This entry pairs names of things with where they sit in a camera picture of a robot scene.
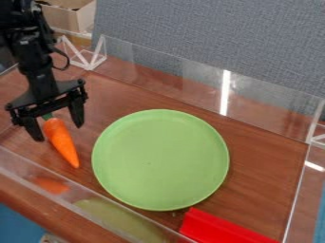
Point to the red plastic block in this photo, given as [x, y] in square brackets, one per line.
[210, 229]

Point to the green round plate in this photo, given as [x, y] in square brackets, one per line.
[161, 160]

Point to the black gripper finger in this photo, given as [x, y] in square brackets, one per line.
[32, 128]
[76, 111]

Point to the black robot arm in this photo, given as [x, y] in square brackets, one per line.
[29, 40]

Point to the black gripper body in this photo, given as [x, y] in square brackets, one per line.
[47, 94]

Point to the clear acrylic tray wall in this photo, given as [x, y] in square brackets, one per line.
[269, 123]

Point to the cardboard box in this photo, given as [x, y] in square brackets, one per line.
[68, 14]

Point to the orange toy carrot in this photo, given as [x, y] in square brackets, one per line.
[59, 137]

